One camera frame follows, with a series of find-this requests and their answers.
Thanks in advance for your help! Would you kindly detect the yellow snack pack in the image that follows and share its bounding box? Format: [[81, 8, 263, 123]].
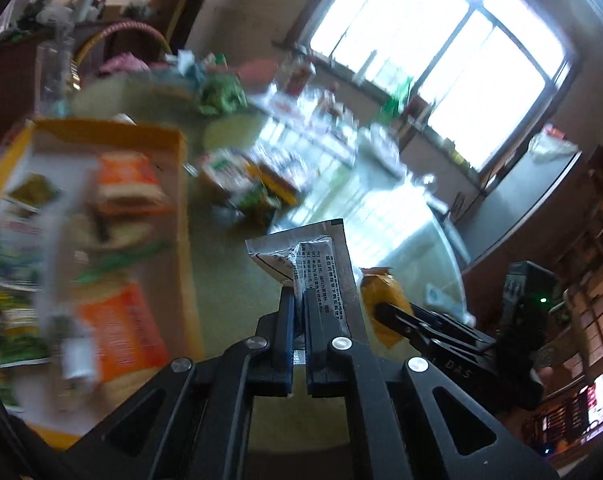
[[358, 265, 415, 351]]

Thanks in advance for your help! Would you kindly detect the orange cracker pack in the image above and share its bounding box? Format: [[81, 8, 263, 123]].
[[77, 282, 168, 384], [94, 152, 172, 217]]

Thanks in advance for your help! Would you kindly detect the silver green snack packet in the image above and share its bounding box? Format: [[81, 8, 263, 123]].
[[0, 174, 60, 368]]

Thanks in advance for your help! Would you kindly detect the green round cracker pack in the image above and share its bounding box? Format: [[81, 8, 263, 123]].
[[70, 210, 174, 285]]

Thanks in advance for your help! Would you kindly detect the yellow cardboard box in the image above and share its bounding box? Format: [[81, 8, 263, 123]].
[[0, 118, 205, 451]]

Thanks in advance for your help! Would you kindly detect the green plastic bag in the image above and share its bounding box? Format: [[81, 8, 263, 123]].
[[376, 77, 413, 126]]

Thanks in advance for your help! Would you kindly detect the pink plastic chair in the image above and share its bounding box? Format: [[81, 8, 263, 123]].
[[236, 58, 279, 86]]

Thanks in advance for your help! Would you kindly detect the green cloth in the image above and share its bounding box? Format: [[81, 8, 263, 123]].
[[198, 74, 247, 116]]

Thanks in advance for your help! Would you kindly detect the teal tissue box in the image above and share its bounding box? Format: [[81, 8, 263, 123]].
[[164, 50, 206, 90]]

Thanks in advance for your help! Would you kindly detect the clear plastic cup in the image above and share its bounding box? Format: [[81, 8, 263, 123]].
[[34, 38, 75, 118]]

